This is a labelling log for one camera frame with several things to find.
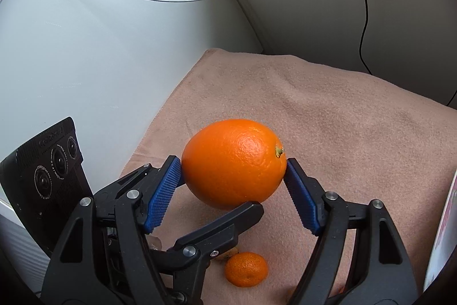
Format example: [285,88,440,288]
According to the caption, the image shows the small mandarin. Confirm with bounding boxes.
[224,252,269,288]

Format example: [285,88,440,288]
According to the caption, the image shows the smooth bright orange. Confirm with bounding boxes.
[181,119,286,210]

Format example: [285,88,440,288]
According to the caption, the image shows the brown small fruit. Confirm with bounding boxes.
[215,246,239,261]

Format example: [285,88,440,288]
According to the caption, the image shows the floral white plate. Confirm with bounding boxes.
[423,172,457,290]

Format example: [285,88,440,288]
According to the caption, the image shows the pink towel table cover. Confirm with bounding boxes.
[122,49,456,304]

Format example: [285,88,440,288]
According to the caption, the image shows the black left camera box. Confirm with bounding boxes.
[1,117,93,256]

